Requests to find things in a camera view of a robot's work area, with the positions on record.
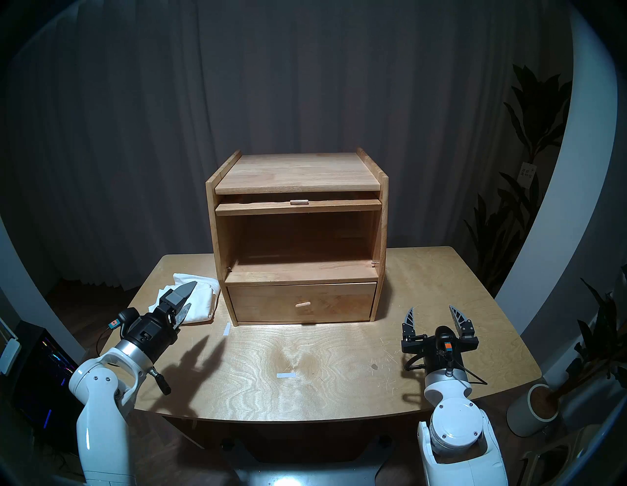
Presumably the wooden cabinet flip door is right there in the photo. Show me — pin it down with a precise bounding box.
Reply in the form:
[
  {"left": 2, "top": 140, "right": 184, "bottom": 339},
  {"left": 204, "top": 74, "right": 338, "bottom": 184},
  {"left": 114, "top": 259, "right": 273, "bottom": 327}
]
[{"left": 216, "top": 198, "right": 383, "bottom": 217}]

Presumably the white shirt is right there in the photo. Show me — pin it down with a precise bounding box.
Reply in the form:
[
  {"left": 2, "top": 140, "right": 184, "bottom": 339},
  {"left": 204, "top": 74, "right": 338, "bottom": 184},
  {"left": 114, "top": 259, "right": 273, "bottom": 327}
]
[{"left": 148, "top": 273, "right": 221, "bottom": 325}]

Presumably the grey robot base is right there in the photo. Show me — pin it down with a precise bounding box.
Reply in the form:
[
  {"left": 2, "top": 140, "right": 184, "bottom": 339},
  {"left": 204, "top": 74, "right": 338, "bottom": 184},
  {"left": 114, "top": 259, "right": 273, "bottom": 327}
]
[{"left": 230, "top": 436, "right": 392, "bottom": 486}]

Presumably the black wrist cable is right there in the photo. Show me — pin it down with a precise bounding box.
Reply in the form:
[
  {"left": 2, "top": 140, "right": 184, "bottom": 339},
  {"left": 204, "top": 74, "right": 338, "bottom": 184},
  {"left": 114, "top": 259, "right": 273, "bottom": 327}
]
[
  {"left": 404, "top": 353, "right": 488, "bottom": 386},
  {"left": 96, "top": 327, "right": 123, "bottom": 358}
]

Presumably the white box device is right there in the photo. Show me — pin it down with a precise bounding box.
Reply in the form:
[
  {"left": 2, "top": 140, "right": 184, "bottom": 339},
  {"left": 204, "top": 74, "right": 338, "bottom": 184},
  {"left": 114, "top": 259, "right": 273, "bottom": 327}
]
[{"left": 0, "top": 318, "right": 22, "bottom": 376}]

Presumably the black computer tower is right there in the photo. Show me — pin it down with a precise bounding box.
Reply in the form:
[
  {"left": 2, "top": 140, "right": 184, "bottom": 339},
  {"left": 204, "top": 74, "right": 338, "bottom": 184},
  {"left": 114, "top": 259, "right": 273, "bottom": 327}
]
[{"left": 10, "top": 321, "right": 87, "bottom": 451}]

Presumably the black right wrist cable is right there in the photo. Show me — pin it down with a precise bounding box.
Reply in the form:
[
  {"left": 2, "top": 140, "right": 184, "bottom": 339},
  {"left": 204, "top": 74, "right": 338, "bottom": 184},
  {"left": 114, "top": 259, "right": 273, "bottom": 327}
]
[{"left": 404, "top": 353, "right": 488, "bottom": 386}]

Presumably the tall dark leafy plant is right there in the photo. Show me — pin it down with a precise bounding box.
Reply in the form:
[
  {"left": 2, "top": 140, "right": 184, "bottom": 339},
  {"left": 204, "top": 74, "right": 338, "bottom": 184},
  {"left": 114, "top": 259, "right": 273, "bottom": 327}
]
[{"left": 463, "top": 64, "right": 574, "bottom": 294}]

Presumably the wooden cabinet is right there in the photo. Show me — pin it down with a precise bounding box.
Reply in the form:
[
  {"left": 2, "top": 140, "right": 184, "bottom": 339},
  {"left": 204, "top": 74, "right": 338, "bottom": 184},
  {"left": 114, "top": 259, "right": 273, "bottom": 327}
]
[{"left": 206, "top": 148, "right": 389, "bottom": 326}]

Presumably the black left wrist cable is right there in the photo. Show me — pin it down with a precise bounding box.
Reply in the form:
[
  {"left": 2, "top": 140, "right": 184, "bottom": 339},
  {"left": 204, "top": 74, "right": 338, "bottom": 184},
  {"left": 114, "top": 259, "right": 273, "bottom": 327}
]
[{"left": 96, "top": 327, "right": 123, "bottom": 358}]

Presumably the white round plant pot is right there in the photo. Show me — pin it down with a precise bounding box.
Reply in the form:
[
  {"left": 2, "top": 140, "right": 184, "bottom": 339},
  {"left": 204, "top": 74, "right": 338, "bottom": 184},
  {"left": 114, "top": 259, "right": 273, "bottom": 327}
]
[{"left": 506, "top": 384, "right": 559, "bottom": 437}]

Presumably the small dark potted plant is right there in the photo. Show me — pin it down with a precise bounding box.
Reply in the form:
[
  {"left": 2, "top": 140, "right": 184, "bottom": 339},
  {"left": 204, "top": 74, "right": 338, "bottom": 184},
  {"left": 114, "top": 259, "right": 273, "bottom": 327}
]
[{"left": 554, "top": 267, "right": 627, "bottom": 417}]

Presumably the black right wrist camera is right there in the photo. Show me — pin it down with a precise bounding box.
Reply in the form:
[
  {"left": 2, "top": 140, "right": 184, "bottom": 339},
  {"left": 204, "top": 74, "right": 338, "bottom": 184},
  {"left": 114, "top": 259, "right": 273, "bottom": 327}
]
[{"left": 435, "top": 326, "right": 458, "bottom": 364}]

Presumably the grey curtain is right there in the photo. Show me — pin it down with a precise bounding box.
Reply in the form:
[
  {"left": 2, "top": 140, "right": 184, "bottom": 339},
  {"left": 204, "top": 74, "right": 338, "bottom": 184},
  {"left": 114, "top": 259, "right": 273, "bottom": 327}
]
[{"left": 0, "top": 0, "right": 574, "bottom": 291}]

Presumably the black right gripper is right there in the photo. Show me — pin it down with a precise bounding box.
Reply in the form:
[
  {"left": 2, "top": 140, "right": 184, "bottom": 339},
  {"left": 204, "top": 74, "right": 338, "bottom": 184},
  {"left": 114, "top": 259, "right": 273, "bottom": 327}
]
[{"left": 401, "top": 305, "right": 479, "bottom": 375}]

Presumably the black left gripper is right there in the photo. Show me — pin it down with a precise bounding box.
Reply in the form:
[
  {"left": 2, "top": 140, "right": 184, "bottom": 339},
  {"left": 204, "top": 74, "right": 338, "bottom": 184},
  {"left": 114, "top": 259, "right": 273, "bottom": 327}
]
[{"left": 128, "top": 281, "right": 197, "bottom": 364}]

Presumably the wooden drawer with knob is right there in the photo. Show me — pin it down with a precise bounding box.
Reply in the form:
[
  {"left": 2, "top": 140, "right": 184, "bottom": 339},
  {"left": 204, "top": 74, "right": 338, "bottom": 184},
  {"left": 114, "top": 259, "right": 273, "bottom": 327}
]
[{"left": 228, "top": 282, "right": 378, "bottom": 324}]

